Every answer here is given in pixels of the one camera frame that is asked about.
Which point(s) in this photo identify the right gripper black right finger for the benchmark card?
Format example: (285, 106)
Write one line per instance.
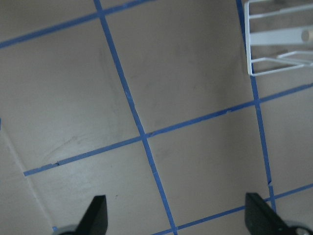
(260, 219)

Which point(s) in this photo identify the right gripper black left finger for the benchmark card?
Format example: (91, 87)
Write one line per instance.
(95, 219)

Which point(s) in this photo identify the white wire cup rack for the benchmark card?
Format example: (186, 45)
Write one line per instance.
(278, 35)

